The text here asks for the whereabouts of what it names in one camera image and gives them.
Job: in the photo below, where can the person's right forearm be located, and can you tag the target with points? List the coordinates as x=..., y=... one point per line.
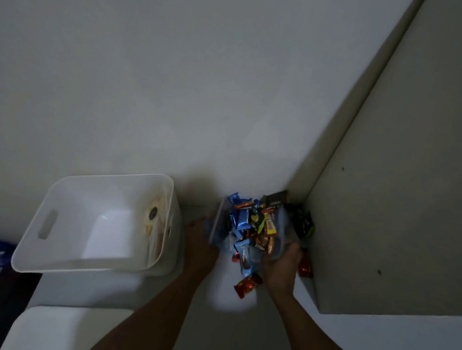
x=302, y=326

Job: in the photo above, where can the clear bag yellow sticks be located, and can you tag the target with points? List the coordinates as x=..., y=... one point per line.
x=154, y=222

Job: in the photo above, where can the white bin lid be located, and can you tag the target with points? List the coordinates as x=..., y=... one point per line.
x=58, y=337

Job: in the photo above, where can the white shelf unit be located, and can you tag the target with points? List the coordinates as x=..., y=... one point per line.
x=399, y=173

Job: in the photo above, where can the person's right hand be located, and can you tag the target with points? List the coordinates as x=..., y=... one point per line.
x=281, y=272

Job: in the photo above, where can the person's left forearm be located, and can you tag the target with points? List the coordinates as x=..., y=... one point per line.
x=146, y=325

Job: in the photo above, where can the red candy wrapper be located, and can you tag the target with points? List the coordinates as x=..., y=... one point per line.
x=247, y=286

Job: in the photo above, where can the pile of candies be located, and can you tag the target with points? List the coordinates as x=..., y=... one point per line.
x=252, y=225

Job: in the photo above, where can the white plastic storage bin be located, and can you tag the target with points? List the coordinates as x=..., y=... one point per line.
x=95, y=221

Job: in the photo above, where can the dark red bed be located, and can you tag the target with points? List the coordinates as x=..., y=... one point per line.
x=11, y=304

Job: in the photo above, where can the person's left hand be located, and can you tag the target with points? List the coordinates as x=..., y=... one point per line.
x=200, y=250

